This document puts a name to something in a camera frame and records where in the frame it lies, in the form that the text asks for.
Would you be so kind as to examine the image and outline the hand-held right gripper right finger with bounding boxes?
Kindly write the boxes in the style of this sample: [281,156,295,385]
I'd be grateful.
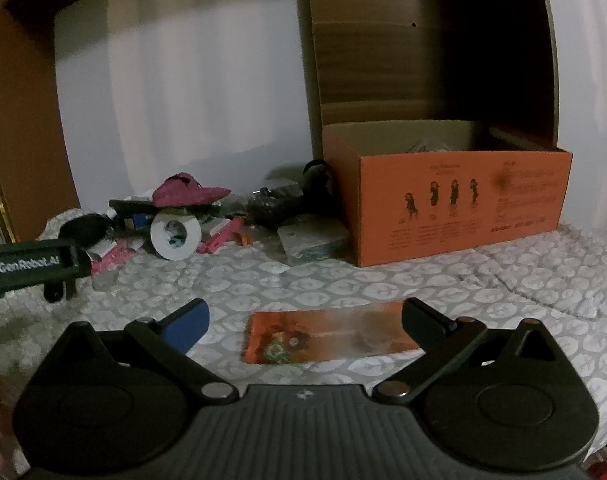
[372,298,560,406]

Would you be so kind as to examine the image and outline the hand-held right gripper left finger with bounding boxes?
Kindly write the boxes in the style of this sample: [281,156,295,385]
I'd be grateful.
[53,298,240,406]

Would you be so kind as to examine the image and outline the orange printed packet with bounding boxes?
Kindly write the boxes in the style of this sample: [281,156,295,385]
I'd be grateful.
[240,302,425,364]

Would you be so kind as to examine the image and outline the pink clothespin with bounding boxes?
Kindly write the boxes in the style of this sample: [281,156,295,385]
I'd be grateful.
[197,217,247,255]

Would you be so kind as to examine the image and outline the orange cardboard box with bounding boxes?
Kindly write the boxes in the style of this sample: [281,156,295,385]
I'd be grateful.
[297,0,574,269]

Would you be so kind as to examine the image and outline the black round pouch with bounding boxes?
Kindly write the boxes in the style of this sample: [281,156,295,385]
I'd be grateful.
[58,214,110,251]

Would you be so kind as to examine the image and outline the white tape roll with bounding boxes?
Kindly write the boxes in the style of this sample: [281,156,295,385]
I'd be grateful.
[150,210,203,261]

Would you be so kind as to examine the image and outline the grey patterned blanket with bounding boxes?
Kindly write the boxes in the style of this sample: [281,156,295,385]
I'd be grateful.
[0,195,607,480]

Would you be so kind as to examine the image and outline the long green camouflage case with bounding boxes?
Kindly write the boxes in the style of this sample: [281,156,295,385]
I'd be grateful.
[108,198,222,222]

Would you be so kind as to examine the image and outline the magenta cloth hat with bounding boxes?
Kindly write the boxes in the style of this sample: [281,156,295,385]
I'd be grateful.
[152,172,232,209]

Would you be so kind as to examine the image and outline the white rectangular block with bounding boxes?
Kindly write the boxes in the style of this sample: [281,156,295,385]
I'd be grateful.
[276,214,350,266]

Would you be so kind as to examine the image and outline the clear plastic wrap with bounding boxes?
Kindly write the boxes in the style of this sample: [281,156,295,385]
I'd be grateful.
[407,139,455,154]

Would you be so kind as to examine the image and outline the brown wooden frame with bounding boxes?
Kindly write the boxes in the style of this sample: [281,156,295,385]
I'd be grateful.
[0,0,165,243]

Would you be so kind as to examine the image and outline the black round strap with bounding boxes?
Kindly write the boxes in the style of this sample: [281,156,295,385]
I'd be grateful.
[302,159,335,197]

